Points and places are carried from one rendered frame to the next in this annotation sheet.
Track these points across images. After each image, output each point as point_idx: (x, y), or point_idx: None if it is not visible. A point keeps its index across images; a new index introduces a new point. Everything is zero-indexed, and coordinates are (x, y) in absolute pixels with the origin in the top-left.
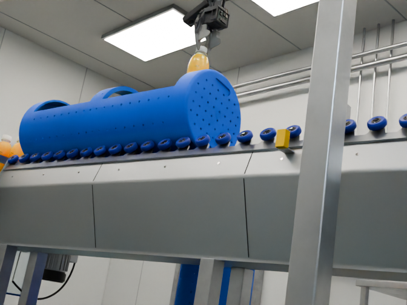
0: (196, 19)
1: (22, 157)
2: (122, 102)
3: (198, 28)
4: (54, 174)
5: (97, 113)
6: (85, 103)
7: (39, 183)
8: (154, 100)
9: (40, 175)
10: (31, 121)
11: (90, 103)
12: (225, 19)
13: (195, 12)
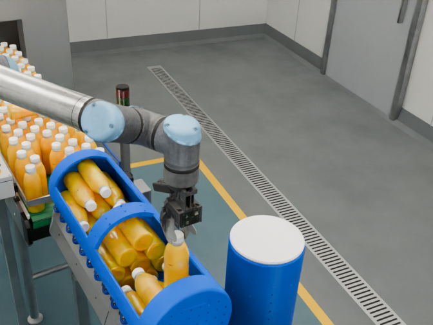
0: (160, 213)
1: (61, 218)
2: (106, 279)
3: (164, 226)
4: (82, 275)
5: (93, 264)
6: (84, 236)
7: (74, 272)
8: (126, 315)
9: (74, 261)
10: (55, 200)
11: (87, 242)
12: (195, 216)
13: (162, 191)
